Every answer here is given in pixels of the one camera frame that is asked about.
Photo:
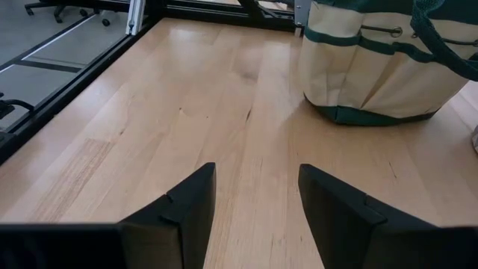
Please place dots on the silver metal bracket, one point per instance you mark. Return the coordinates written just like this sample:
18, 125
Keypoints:
300, 15

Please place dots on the silver aluminium post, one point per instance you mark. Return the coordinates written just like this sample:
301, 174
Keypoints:
135, 16

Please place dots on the black office chair base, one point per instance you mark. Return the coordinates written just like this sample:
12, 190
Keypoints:
58, 11

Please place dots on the black low camera mount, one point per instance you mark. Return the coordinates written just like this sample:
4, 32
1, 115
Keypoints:
5, 143

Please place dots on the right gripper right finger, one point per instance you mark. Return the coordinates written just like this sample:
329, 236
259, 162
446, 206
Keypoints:
354, 231

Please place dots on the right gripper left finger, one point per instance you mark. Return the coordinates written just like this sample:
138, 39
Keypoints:
179, 231

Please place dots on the cream green gardening bag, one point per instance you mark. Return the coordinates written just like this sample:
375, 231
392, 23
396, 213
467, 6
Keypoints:
373, 74

